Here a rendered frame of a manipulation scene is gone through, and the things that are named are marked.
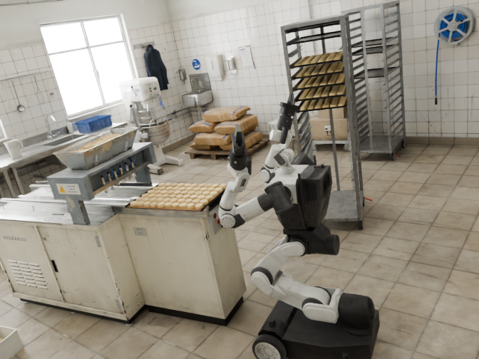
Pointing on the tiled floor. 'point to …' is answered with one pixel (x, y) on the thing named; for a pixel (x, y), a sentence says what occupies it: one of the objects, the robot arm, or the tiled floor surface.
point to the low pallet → (225, 150)
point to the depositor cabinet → (70, 263)
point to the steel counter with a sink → (48, 141)
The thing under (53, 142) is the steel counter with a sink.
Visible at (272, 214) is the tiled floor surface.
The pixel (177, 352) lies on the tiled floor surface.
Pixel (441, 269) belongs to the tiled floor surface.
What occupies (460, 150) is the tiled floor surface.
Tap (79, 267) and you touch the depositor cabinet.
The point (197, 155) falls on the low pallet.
